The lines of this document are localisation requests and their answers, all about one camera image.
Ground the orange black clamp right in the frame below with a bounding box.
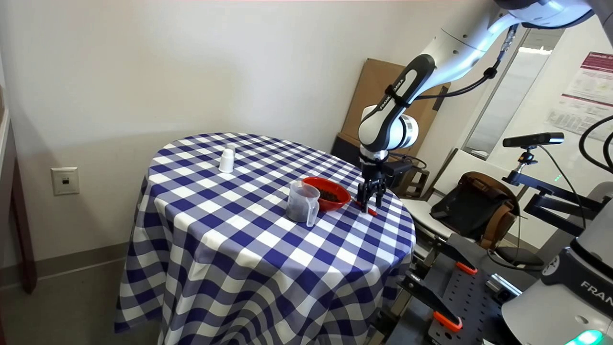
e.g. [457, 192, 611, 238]
[442, 247, 478, 276]

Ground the orange black clamp left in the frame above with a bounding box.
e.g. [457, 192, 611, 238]
[409, 282, 463, 334]

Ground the black perforated mounting board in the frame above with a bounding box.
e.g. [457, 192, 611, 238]
[406, 255, 519, 345]

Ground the blue white checkered tablecloth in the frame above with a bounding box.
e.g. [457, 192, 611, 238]
[114, 132, 415, 345]

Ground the wall poster with red header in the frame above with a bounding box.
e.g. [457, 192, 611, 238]
[547, 52, 613, 134]

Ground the black brown bag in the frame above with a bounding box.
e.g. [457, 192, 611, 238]
[429, 171, 519, 249]

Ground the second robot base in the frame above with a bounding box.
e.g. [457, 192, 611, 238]
[501, 182, 613, 345]

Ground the black camera on stand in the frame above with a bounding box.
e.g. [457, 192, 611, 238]
[501, 132, 565, 150]

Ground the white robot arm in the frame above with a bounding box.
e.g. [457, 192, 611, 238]
[356, 0, 613, 209]

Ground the brown cardboard box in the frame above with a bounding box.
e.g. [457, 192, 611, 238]
[337, 58, 442, 159]

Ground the small white bottle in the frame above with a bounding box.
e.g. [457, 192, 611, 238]
[218, 146, 235, 175]

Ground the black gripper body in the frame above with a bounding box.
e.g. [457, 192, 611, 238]
[362, 161, 392, 190]

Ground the white wall outlet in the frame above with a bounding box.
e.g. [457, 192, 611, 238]
[49, 167, 78, 196]

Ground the red plastic bowl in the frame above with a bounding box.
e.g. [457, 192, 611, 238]
[302, 176, 350, 213]

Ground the orange black clamp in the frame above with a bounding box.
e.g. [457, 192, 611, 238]
[442, 247, 478, 276]
[409, 282, 463, 334]

